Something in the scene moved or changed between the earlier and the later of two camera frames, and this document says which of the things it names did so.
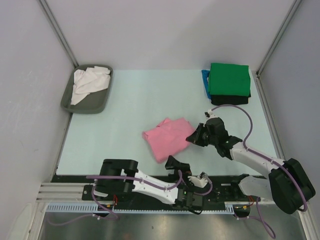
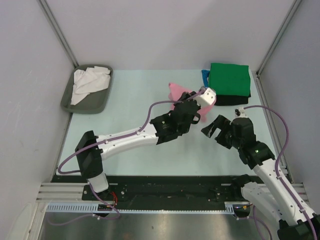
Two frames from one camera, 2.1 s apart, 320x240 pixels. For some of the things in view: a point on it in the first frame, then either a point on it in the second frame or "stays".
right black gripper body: x=213 y=140 to x=236 y=142
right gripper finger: x=199 y=136 to x=221 y=122
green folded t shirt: x=231 y=79 stays
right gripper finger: x=202 y=142 to x=224 y=139
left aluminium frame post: x=45 y=6 stays
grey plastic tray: x=93 y=103 stays
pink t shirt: x=168 y=137 to x=175 y=93
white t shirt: x=91 y=79 stays
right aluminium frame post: x=284 y=26 stays
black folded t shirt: x=224 y=100 stays
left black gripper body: x=182 y=176 to x=188 y=96
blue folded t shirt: x=205 y=74 stays
